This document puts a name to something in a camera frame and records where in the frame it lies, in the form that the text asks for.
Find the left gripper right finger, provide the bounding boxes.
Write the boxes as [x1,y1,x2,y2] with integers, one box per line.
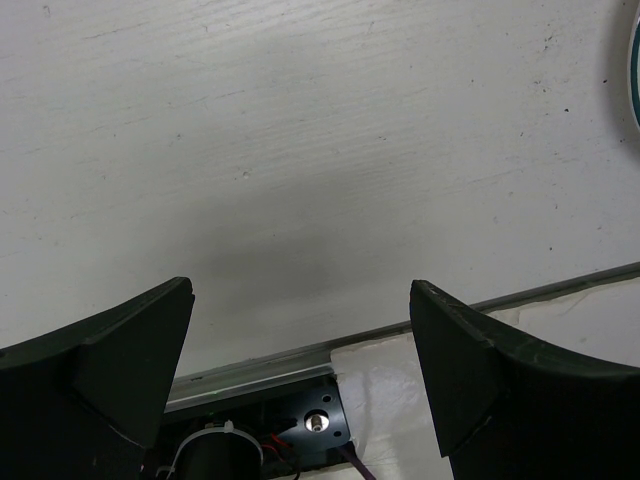
[410,280,639,479]

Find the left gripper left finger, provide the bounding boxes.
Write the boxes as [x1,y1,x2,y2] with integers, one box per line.
[1,277,194,479]

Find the aluminium table rail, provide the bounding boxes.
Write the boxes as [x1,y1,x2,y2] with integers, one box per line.
[165,262,639,413]

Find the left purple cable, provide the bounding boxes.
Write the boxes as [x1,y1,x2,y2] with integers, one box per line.
[339,444,376,480]

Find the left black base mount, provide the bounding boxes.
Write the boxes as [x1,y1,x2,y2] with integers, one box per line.
[139,375,350,479]

